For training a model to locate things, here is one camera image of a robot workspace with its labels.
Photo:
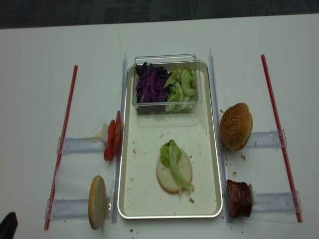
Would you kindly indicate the red tomato slice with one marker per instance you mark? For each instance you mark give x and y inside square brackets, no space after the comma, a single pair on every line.
[117,131]

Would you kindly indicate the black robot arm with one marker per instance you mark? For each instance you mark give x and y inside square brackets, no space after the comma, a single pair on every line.
[8,226]

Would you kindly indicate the green lettuce pile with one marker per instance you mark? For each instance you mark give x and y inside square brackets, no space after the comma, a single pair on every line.
[183,90]

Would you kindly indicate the lettuce leaf on bun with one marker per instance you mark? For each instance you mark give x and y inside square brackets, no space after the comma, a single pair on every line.
[170,155]

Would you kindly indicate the remaining tomato slices stack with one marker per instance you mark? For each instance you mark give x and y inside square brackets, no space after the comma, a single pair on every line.
[109,151]

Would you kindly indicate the white tomato backstop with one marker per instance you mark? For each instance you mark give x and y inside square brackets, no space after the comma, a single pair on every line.
[104,133]

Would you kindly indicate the meat patties stack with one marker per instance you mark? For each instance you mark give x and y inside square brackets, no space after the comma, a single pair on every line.
[240,199]

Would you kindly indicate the clear plastic salad box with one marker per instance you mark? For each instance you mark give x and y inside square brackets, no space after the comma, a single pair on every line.
[167,61]

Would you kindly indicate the purple cabbage leaves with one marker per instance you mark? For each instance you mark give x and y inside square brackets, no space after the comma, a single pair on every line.
[151,86]

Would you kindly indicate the bottom bun slice on tray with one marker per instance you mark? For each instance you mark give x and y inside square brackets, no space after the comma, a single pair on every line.
[165,178]

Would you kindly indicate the sesame burger bun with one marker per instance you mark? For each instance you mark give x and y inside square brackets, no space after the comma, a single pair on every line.
[236,126]

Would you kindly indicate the cream metal tray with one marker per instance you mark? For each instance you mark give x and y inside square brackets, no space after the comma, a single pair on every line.
[140,195]

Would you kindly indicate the left red tape strip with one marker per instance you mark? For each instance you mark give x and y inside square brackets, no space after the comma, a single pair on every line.
[63,134]

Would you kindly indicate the red tape strip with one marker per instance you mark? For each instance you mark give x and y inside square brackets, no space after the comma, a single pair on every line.
[297,206]
[63,134]

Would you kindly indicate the upright bun slice left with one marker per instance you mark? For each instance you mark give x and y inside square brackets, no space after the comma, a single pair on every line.
[97,202]

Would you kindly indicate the upper right clear holder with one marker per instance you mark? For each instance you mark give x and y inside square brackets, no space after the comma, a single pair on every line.
[268,139]

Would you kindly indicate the white patty backstop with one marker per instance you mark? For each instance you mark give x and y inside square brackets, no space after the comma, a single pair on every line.
[252,194]

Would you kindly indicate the lower right clear holder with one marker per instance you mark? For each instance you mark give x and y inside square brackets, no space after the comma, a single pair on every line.
[284,202]

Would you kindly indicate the lower left clear holder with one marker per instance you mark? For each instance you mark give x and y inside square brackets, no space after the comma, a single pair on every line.
[62,209]

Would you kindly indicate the right red tape strip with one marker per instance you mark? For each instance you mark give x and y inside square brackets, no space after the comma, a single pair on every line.
[297,206]

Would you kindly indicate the left clear acrylic rail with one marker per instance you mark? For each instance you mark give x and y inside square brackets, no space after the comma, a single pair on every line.
[113,212]

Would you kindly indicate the clear acrylic rail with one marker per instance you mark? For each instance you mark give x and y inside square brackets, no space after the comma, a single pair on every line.
[220,152]
[113,212]

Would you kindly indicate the right clear acrylic rail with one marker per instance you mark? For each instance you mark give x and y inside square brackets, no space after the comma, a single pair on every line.
[220,152]

